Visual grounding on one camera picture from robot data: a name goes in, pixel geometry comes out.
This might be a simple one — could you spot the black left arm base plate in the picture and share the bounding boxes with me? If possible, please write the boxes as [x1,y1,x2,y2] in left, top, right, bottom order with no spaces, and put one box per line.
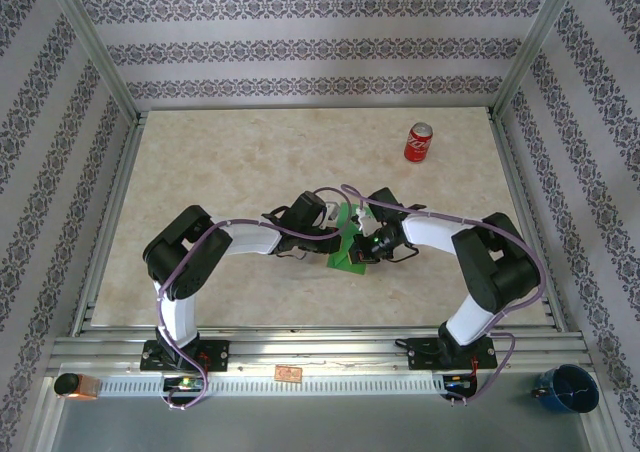
[140,339,231,372]

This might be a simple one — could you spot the slotted grey cable duct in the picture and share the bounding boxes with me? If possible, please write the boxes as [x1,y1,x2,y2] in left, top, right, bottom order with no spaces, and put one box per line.
[97,374,449,396]

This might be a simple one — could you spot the red soda can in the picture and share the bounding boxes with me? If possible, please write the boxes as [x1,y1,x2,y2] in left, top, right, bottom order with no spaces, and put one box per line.
[403,120,434,165]

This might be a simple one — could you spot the dark blue mug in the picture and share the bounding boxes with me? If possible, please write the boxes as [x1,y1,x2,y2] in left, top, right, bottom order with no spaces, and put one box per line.
[530,364,600,414]

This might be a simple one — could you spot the wide aluminium extrusion beam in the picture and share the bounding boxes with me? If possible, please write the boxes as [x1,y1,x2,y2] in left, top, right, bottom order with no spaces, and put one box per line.
[47,325,595,376]

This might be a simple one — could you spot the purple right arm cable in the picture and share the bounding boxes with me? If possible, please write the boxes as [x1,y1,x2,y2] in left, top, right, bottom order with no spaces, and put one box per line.
[340,184,545,407]

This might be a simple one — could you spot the aluminium side rail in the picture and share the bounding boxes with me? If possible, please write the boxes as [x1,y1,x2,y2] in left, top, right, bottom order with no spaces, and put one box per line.
[486,109,570,332]
[71,111,150,336]

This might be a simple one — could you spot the green paper sheet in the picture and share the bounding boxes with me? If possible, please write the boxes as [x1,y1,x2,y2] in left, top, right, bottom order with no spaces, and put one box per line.
[325,202,374,277]

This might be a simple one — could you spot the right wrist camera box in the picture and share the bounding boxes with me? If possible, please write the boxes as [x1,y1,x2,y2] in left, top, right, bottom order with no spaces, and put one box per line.
[355,207,376,237]

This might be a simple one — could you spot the black and orange device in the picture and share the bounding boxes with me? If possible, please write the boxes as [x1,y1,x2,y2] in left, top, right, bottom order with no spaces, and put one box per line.
[53,371,104,402]

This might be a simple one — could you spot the aluminium frame post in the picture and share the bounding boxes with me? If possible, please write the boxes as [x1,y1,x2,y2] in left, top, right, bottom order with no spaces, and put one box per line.
[491,0,587,121]
[43,0,143,126]

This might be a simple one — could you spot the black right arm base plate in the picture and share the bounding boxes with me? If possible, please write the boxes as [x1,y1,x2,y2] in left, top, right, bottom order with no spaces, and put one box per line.
[407,336,499,372]

